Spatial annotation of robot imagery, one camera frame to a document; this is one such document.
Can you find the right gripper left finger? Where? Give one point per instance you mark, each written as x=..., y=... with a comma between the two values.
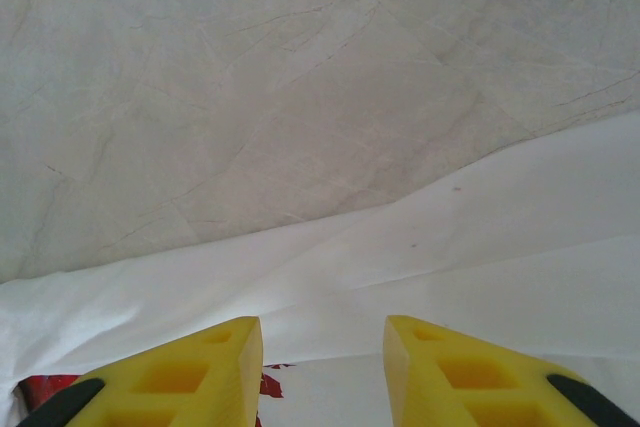
x=200, y=387

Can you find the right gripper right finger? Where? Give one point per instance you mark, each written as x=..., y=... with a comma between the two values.
x=450, y=387

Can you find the white t-shirt with red print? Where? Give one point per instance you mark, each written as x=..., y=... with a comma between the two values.
x=375, y=287

